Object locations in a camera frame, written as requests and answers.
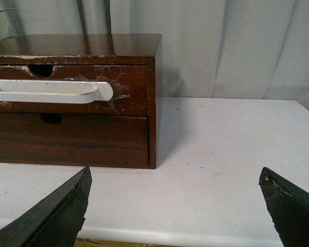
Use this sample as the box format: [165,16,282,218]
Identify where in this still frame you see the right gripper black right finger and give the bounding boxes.
[259,167,309,246]

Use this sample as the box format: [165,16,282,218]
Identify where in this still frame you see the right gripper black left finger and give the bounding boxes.
[0,167,92,246]

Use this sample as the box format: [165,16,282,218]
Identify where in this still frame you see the wooden drawer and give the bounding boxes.
[0,64,148,115]
[0,113,152,169]

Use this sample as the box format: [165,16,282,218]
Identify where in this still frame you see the brown wooden drawer cabinet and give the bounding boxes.
[0,34,162,169]

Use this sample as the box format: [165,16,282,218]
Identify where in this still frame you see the white curtain backdrop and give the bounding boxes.
[0,1,309,99]

